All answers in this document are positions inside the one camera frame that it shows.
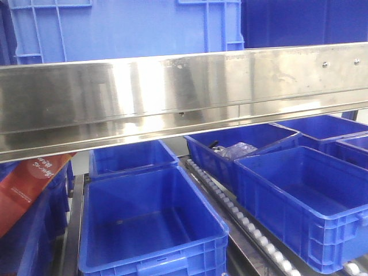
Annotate large blue plastic bin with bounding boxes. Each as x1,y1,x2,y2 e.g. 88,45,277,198
6,1,244,64

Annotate blue bin with plastic bag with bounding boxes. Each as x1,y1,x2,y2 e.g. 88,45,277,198
184,123,301,194

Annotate clear plastic bag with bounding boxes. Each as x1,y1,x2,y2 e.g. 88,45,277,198
213,142,257,160

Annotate blue bin rear left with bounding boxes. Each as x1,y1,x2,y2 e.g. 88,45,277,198
89,140,179,180

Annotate blue bin lower left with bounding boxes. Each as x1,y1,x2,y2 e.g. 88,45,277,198
78,167,229,275

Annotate white roller track lower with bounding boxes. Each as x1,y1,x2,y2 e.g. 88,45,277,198
181,156,302,275

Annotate white roller track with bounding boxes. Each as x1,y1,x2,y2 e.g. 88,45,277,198
343,256,367,276
181,156,302,275

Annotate blue bin rear middle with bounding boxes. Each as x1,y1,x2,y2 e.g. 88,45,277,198
276,115,367,151

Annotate blue upper right bin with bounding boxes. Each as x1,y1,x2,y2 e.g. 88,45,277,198
241,1,367,48

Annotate blue bin lower middle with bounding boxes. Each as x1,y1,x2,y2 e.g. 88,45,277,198
234,147,367,274

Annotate red cardboard box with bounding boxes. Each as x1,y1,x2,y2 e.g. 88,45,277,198
1,152,75,236

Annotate blue bin with red items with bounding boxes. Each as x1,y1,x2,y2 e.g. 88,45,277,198
336,134,367,169

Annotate white roller track right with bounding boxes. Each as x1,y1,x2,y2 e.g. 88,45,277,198
343,256,367,276

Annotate stainless steel shelf rail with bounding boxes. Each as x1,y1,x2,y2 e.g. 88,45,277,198
1,43,367,162

